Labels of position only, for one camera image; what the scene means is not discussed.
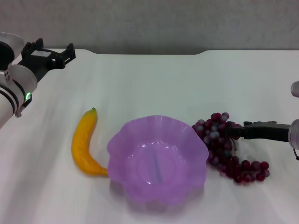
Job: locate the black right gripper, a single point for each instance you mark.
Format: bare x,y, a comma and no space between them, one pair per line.
266,131

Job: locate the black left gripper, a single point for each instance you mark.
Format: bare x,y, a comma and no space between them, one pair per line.
39,64

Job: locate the dark red grape bunch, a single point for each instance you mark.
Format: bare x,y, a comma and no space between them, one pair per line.
222,154

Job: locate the yellow banana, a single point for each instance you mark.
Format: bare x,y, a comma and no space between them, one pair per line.
81,144

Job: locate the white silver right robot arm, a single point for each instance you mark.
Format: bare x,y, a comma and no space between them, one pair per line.
294,134

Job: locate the purple wavy plastic bowl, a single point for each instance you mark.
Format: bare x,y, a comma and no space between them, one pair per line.
151,191

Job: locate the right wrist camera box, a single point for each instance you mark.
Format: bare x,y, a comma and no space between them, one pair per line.
296,88

